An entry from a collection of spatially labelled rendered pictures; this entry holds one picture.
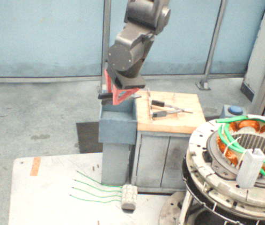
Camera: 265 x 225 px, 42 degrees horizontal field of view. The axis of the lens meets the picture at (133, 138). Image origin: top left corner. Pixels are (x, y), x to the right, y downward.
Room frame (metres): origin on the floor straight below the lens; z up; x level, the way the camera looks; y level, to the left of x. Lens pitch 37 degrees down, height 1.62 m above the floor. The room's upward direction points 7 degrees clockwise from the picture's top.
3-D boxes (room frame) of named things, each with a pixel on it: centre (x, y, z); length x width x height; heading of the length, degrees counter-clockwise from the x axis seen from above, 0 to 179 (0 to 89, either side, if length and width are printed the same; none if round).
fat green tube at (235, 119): (0.74, -0.27, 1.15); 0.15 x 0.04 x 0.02; 101
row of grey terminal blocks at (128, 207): (0.77, -0.01, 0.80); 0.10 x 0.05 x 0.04; 0
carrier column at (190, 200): (0.67, -0.17, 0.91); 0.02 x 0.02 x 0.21
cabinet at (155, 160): (0.90, -0.10, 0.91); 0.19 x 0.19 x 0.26; 5
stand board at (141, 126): (0.90, -0.10, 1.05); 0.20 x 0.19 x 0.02; 95
